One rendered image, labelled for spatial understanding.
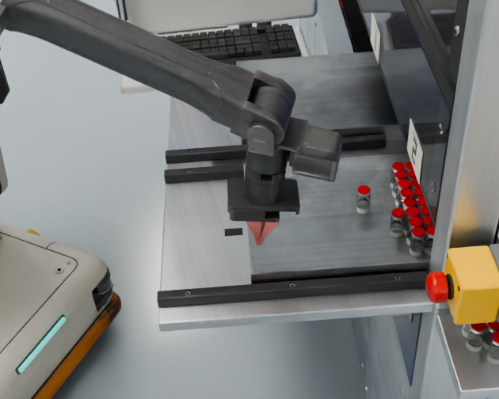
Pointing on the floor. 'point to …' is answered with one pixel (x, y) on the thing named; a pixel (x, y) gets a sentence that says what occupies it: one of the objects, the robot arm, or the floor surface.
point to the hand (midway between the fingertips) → (258, 238)
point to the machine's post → (471, 167)
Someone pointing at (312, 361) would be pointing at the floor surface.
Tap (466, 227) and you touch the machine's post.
